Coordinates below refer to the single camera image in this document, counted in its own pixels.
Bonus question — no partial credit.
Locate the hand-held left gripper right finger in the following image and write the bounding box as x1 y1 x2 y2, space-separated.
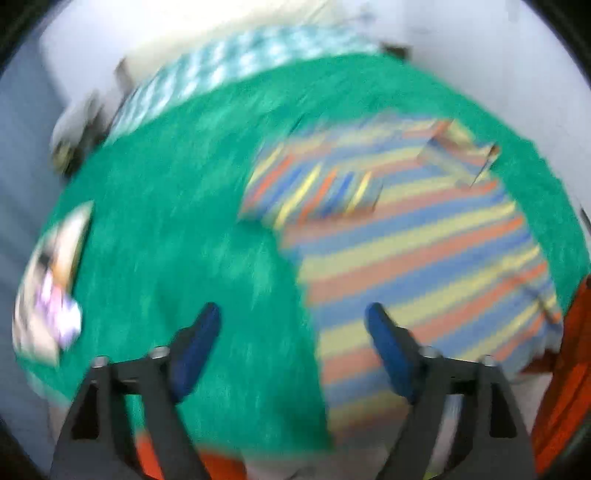
365 302 536 480

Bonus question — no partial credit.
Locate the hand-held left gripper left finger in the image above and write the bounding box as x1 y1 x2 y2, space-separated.
50 302 222 480

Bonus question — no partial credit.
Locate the striped knit sweater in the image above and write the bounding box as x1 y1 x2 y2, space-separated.
238 115 566 444

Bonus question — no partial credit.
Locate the green floral bedspread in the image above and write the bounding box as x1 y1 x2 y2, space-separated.
18 53 591 460

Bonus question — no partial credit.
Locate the orange garment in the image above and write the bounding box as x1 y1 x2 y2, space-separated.
526 277 591 476
136 427 250 480

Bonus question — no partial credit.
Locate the printed folded cloth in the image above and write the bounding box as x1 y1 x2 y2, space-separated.
11 200 95 367

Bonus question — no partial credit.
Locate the grey checked cloth pile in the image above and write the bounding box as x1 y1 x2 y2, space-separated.
48 92 121 176

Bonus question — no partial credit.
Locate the teal checkered blanket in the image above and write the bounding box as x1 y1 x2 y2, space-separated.
104 23 384 146

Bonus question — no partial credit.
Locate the dark bedside table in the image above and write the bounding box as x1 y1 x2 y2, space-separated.
382 42 413 62

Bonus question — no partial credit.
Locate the beige padded headboard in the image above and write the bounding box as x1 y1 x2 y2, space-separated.
124 0 352 77

